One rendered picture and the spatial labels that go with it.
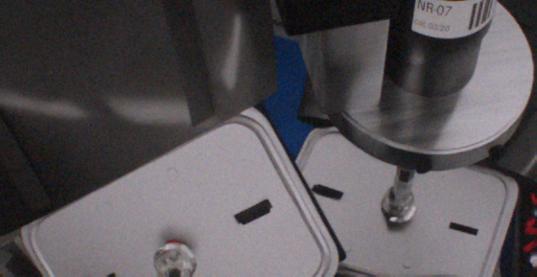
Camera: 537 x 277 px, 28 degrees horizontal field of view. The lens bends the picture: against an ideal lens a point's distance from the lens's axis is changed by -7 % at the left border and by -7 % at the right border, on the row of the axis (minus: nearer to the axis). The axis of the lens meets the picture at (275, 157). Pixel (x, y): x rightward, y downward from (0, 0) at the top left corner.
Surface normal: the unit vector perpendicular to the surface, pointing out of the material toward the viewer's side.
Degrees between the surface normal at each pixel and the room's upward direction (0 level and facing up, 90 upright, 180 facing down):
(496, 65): 0
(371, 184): 9
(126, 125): 47
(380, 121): 0
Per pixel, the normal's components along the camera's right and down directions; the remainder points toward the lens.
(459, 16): 0.18, 0.85
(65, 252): 0.00, 0.30
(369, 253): -0.07, -0.61
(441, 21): -0.08, 0.86
